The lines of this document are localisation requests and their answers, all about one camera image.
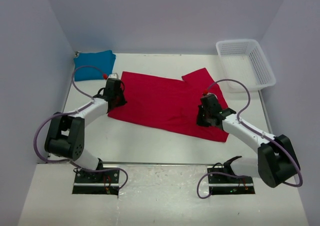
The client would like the red t shirt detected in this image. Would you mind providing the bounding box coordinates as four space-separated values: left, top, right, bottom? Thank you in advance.
108 68 228 143

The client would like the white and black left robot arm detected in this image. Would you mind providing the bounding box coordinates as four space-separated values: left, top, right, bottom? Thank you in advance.
44 73 127 182

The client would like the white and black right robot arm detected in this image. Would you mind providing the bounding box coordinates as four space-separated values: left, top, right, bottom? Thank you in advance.
196 93 301 188

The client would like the folded blue t shirt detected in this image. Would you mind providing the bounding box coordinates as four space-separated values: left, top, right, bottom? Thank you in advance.
73 50 116 82

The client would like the white perforated plastic basket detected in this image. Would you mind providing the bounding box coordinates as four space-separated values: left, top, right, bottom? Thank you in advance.
216 39 276 92

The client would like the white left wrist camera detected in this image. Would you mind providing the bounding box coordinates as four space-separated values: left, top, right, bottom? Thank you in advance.
108 73 119 79

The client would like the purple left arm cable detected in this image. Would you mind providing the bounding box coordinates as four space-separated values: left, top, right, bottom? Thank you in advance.
33 65 129 193

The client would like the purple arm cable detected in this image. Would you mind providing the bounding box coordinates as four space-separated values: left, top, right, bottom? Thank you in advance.
33 65 129 193
196 79 304 199

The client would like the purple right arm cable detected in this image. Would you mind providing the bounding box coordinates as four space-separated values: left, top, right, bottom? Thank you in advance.
196 79 304 199

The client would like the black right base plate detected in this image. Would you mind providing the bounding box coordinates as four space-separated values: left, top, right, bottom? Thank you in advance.
207 173 256 195

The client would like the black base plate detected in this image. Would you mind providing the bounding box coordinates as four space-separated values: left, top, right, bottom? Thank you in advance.
72 168 120 196
207 173 256 195

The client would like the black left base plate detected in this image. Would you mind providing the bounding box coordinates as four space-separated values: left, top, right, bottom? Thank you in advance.
72 168 120 196

